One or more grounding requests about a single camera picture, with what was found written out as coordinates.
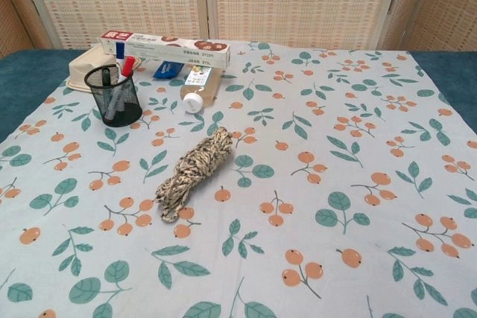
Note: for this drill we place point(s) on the blue cap white marker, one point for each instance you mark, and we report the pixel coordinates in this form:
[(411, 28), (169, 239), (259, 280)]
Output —
[(120, 54)]

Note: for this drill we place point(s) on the black mesh pen holder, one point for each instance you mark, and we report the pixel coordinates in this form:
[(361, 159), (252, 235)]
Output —
[(118, 102)]

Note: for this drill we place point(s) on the red cap marker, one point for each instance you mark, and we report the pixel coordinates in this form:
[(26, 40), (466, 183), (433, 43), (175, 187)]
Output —
[(127, 67)]

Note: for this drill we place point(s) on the clear bottle with white cap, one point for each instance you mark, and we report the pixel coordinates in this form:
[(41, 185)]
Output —
[(197, 89)]

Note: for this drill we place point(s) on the floral fruit print tablecloth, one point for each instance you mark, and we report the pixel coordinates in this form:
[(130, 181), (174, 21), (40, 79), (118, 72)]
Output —
[(283, 191)]

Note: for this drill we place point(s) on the blue snack packet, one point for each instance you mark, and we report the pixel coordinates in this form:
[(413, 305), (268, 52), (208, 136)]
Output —
[(167, 70)]

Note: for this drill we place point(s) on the long white cling wrap box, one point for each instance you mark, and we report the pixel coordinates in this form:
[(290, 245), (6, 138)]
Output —
[(167, 50)]

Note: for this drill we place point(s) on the woven bamboo folding screen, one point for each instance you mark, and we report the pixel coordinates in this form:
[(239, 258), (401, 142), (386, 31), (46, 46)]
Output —
[(238, 1)]

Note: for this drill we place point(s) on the beige plastic lidded container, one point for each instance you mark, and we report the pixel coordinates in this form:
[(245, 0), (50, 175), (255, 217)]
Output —
[(85, 70)]

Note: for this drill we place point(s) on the teal blue table cover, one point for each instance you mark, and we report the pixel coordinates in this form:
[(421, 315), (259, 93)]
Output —
[(26, 79)]

